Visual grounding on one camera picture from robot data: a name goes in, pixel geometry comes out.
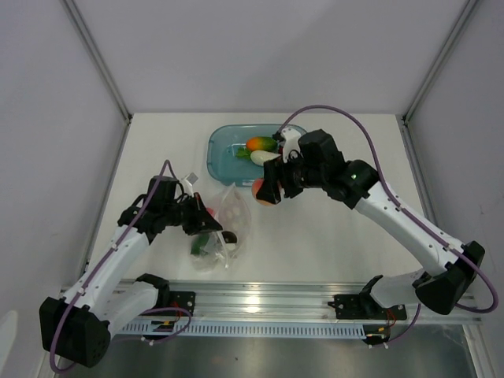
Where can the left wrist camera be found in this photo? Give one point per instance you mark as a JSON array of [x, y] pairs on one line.
[[188, 183]]

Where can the white slotted cable duct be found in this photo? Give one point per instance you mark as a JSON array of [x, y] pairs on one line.
[[324, 330]]

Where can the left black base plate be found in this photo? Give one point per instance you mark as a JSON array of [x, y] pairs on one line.
[[176, 305]]

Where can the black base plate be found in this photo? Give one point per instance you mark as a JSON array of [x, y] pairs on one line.
[[363, 307], [176, 305]]

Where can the green leaf toy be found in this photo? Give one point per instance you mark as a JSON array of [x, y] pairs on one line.
[[243, 153]]

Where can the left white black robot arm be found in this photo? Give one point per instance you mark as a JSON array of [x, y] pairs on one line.
[[80, 325]]

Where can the dark brown mangosteen toy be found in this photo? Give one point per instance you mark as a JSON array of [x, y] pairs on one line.
[[229, 237]]

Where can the green lime toy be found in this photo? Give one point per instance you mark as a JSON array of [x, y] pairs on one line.
[[198, 245]]

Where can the orange green mango toy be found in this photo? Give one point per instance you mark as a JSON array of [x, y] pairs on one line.
[[264, 143]]

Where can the orange peach toy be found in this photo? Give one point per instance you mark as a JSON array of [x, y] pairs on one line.
[[267, 192]]

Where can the white radish toy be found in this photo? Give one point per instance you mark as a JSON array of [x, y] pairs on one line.
[[259, 157]]

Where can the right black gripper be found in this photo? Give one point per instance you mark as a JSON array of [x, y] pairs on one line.
[[274, 173]]

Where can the clear zip top bag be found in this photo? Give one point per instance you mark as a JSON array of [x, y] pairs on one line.
[[218, 250]]

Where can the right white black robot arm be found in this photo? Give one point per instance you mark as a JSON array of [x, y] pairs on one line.
[[448, 266]]

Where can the teal plastic tray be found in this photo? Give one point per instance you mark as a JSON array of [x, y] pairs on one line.
[[227, 160]]

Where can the aluminium mounting rail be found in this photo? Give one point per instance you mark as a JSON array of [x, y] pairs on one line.
[[264, 302]]

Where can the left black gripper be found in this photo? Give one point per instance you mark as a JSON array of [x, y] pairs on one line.
[[202, 221]]

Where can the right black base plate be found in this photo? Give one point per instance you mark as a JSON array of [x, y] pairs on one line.
[[363, 307]]

